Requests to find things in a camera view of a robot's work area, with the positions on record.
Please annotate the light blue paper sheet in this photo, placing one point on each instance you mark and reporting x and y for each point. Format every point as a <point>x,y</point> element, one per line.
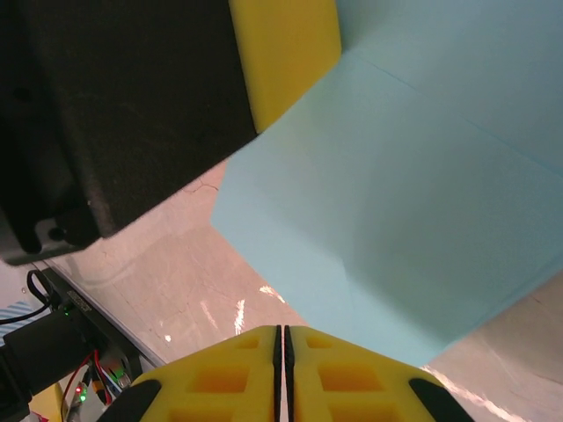
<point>396,198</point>

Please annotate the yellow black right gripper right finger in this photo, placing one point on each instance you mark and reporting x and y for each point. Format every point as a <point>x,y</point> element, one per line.
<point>352,378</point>

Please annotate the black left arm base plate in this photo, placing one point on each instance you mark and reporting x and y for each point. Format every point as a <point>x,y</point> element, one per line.
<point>88,316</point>

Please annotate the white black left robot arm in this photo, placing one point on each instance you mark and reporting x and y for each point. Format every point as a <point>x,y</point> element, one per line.
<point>35,351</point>

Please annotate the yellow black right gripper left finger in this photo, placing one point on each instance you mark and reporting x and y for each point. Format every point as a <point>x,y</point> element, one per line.
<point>220,378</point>

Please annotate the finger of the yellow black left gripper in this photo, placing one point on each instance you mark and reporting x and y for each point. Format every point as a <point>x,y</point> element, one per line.
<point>176,88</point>

